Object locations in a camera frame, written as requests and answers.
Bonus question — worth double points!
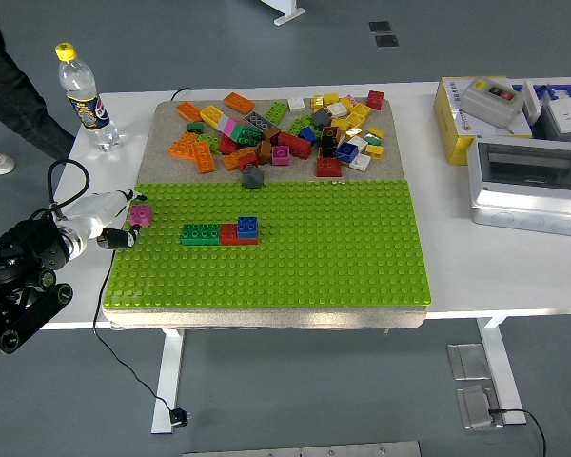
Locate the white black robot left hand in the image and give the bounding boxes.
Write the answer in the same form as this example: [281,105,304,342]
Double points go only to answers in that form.
[65,189,148,252]

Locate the long dark green brick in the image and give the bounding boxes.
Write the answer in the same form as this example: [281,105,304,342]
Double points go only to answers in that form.
[180,222,223,247]

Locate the orange building brick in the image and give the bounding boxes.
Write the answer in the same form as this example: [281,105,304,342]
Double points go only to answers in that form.
[175,101,204,123]
[222,148,256,172]
[223,92,257,114]
[167,131,200,160]
[191,141,217,174]

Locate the flat red building brick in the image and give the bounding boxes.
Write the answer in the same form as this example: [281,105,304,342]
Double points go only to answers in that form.
[218,223,260,246]

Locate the blue square building brick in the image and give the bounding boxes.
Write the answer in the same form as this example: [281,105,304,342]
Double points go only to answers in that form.
[335,141,360,165]
[236,216,260,239]

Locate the pink grey striped brick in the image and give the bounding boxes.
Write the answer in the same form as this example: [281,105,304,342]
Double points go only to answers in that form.
[217,113,242,139]

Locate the dark grey slope brick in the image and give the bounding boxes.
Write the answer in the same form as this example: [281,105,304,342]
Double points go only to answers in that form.
[242,164,266,190]

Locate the dark green building brick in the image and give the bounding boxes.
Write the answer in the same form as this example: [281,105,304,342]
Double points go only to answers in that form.
[231,123,264,147]

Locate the long red building brick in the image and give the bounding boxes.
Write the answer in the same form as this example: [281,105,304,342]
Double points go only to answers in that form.
[278,131,312,161]

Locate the green studded baseplate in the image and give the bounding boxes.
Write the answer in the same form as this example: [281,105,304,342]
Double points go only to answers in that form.
[102,179,433,309]

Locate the dark brown building brick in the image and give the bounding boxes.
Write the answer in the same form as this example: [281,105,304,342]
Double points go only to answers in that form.
[321,126,341,158]

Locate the clear bottle yellow cap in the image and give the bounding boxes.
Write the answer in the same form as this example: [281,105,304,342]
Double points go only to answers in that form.
[54,42,121,152]

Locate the person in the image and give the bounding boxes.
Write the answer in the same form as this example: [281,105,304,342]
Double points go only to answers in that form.
[0,0,76,161]

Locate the white table leg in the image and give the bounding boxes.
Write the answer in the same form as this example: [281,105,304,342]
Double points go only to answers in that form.
[150,328,187,435]
[475,317,528,426]

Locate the white furniture foot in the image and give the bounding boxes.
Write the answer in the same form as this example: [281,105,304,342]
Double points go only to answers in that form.
[259,0,306,28]

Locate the metal floor strip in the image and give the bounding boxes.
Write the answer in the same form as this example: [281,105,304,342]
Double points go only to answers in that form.
[183,441,423,457]

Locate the yellow cardboard box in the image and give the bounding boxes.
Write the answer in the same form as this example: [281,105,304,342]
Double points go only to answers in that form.
[432,75,534,167]

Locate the metal floor plate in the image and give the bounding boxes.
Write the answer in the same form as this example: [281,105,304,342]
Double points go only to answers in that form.
[456,385,505,432]
[445,343,492,382]

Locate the white plastic plate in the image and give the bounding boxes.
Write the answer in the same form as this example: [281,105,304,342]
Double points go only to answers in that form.
[522,79,543,126]

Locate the black power cord with plug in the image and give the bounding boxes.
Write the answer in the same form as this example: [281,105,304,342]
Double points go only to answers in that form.
[92,87,194,429]

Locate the grey push-button switch box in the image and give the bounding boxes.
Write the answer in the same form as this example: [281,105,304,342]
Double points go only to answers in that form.
[459,76,526,130]

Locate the white enclosure transparent lid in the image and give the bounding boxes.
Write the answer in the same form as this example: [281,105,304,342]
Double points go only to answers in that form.
[465,134,571,238]

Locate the thin black floor cable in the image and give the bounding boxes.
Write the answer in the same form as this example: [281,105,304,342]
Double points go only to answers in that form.
[487,407,548,457]

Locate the white wall socket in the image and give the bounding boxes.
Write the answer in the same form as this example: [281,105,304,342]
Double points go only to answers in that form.
[541,97,571,140]

